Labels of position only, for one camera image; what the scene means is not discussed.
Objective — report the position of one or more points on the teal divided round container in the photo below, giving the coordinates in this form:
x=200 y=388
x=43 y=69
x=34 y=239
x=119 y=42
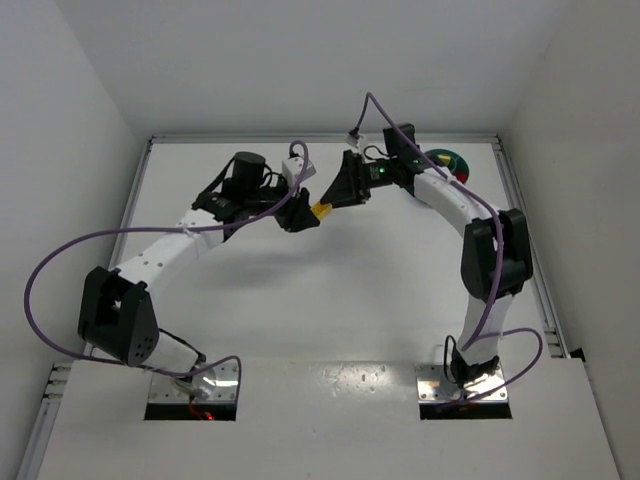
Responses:
x=457 y=164

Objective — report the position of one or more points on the metal base plate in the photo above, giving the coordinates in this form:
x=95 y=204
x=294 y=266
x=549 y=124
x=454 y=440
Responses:
x=434 y=388
x=216 y=386

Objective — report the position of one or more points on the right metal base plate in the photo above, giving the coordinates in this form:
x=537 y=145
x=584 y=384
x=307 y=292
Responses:
x=434 y=388

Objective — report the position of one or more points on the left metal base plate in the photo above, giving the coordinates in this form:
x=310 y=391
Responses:
x=216 y=386

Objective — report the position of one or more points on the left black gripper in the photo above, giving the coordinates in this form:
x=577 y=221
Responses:
x=288 y=212

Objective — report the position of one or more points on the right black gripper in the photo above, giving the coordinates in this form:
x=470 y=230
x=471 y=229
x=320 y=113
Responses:
x=358 y=178

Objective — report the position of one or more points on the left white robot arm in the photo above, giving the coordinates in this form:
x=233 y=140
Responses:
x=118 y=314

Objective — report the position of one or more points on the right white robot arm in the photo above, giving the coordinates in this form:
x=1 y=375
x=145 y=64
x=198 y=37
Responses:
x=496 y=257

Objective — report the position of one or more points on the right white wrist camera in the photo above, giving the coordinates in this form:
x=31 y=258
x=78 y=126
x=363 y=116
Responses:
x=355 y=139

